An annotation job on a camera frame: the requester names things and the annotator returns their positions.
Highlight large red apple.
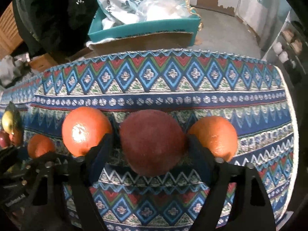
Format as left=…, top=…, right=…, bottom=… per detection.
left=119, top=110, right=186, bottom=177

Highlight small wooden box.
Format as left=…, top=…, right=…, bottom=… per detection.
left=29, top=53, right=58, bottom=72

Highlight dark hanging clothes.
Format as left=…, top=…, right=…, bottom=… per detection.
left=12, top=0, right=99, bottom=61

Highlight white printed plastic bag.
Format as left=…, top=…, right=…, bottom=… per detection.
left=72, top=0, right=150, bottom=27

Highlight large orange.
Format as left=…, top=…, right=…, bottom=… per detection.
left=62, top=106, right=112, bottom=157

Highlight clear plastic bag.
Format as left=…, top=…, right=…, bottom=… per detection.
left=138, top=0, right=191, bottom=21

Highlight small orange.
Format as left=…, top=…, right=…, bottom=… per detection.
left=9, top=129, right=23, bottom=147

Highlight brown cardboard box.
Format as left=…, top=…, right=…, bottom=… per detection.
left=85, top=31, right=194, bottom=56

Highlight wooden louvered cabinet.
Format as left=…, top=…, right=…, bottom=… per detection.
left=0, top=2, right=23, bottom=59

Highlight teal cardboard box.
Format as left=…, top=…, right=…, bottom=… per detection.
left=88, top=7, right=203, bottom=46

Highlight small tangerine with stem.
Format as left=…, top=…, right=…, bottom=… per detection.
left=27, top=134, right=55, bottom=159

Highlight blue patterned tablecloth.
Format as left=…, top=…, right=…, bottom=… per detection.
left=1, top=49, right=299, bottom=230

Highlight grey shoe rack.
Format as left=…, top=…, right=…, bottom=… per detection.
left=263, top=9, right=307, bottom=85

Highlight small red apple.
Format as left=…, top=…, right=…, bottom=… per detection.
left=0, top=130, right=10, bottom=149

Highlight medium orange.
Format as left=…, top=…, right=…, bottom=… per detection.
left=187, top=116, right=238, bottom=162

